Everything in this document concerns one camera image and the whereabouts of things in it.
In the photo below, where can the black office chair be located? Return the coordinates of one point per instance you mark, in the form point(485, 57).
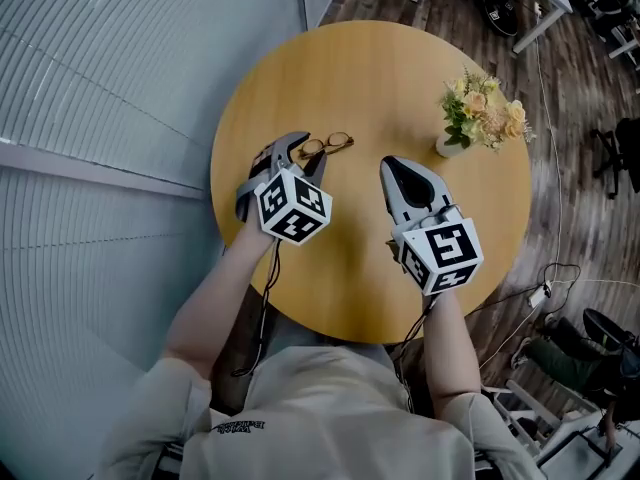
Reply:
point(620, 153)

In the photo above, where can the white slatted window blinds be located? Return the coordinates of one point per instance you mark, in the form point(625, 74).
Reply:
point(100, 168)

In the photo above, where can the black chair seat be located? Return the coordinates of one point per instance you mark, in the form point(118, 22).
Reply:
point(607, 328)

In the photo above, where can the brown eyeglasses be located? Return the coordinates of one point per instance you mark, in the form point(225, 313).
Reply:
point(330, 142)

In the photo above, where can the white vase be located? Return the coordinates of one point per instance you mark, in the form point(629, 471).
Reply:
point(445, 149)

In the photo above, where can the black round robot vacuum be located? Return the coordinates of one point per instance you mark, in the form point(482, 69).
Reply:
point(495, 5)

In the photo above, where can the black flat screen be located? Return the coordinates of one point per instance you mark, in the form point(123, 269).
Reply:
point(575, 455)

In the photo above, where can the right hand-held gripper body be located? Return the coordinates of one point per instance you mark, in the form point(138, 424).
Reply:
point(445, 253)

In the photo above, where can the person's white t-shirt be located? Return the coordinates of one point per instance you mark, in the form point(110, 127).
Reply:
point(325, 418)

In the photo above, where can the white power strip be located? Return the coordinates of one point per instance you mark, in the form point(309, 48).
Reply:
point(539, 295)

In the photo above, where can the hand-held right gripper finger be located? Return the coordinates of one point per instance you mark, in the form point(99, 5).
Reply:
point(435, 185)
point(391, 193)

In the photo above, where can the white chair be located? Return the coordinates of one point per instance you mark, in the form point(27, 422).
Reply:
point(530, 403)

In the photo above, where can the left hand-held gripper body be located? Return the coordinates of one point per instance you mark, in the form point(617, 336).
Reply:
point(292, 208)

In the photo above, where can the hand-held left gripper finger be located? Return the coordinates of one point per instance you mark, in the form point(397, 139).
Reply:
point(290, 143)
point(317, 168)

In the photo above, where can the person's left forearm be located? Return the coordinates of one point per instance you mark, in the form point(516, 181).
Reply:
point(215, 308)

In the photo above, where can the person's right forearm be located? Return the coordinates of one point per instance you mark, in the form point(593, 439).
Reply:
point(452, 358)

